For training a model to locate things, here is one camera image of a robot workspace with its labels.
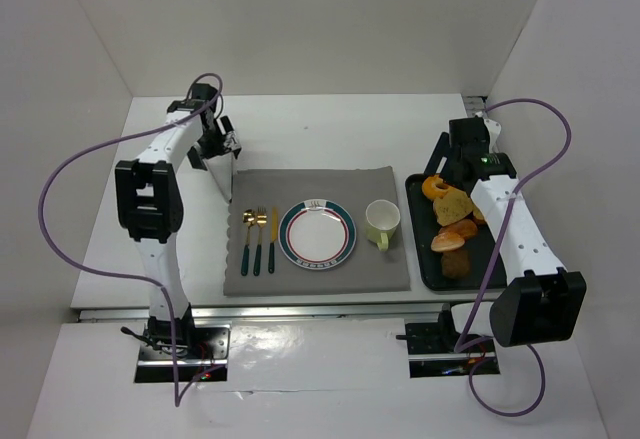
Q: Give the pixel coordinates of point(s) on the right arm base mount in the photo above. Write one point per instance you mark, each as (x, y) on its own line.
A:
(430, 345)

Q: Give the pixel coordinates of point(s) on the brown glazed bun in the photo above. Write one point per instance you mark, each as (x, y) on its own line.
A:
(466, 228)

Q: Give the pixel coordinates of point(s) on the orange glazed donut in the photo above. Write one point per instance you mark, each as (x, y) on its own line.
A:
(434, 187)

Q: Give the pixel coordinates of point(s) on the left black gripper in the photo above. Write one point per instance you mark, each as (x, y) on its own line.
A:
(214, 144)

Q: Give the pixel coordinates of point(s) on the gold spoon green handle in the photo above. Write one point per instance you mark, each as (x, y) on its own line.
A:
(249, 220)

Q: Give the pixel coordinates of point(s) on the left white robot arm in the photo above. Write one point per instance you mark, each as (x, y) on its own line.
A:
(150, 207)

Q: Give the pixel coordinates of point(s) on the white plate green red rim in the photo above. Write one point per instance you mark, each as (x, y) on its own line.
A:
(317, 234)

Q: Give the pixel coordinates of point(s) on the sugared round bun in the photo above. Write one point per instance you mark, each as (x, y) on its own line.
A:
(447, 242)

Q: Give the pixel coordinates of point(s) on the gold knife green handle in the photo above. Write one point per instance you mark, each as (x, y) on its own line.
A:
(273, 241)

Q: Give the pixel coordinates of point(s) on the cut bread slice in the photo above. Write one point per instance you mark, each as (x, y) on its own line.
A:
(454, 206)
(477, 216)

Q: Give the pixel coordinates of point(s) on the dark brown bread piece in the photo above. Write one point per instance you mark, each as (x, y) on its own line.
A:
(456, 264)

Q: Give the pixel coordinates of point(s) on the metal serving tongs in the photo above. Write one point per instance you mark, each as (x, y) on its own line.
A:
(222, 170)

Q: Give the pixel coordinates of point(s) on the grey cloth placemat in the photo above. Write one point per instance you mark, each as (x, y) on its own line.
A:
(367, 270)

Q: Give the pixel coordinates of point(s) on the pale green mug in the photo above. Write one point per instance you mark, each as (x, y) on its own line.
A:
(382, 220)

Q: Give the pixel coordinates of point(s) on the gold fork green handle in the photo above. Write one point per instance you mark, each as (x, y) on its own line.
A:
(261, 220)

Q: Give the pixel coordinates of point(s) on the aluminium rail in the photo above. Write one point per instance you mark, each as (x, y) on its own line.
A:
(320, 311)

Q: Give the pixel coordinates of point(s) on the black baking tray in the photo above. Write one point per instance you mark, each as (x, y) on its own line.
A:
(425, 228)

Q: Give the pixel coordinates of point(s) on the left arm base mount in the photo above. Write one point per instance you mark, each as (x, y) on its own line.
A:
(207, 359)

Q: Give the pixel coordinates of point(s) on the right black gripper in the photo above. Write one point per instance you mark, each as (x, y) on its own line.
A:
(445, 154)

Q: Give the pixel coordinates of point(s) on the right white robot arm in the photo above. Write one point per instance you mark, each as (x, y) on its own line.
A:
(542, 299)

